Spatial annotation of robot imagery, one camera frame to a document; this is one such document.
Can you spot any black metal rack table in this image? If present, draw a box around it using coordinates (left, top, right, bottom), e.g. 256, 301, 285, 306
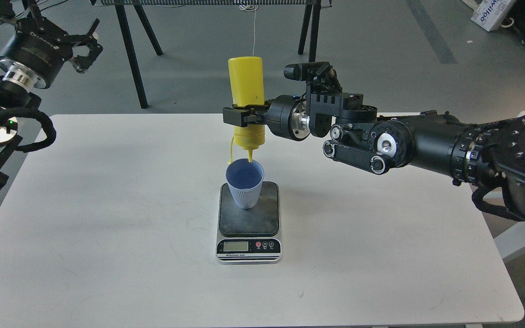
94, 0, 323, 113

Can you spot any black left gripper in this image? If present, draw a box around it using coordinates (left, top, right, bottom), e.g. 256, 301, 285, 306
0, 0, 103, 89

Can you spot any yellow squeeze bottle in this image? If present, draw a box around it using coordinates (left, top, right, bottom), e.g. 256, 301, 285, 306
228, 56, 265, 163

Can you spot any white cardboard box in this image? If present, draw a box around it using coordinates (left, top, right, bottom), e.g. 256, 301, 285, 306
471, 0, 517, 32

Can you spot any white hanging cable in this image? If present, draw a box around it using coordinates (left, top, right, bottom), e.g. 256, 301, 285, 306
240, 4, 260, 57

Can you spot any blue ribbed plastic cup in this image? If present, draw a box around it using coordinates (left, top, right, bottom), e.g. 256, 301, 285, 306
225, 158, 264, 209

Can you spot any digital kitchen scale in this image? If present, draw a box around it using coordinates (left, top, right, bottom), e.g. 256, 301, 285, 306
215, 181, 283, 264

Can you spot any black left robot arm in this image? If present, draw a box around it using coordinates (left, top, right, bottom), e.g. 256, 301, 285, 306
0, 0, 103, 191

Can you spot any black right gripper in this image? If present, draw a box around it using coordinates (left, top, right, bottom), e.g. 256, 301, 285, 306
222, 95, 310, 141

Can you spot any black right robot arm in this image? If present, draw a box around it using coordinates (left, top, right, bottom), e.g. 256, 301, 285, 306
222, 56, 525, 222

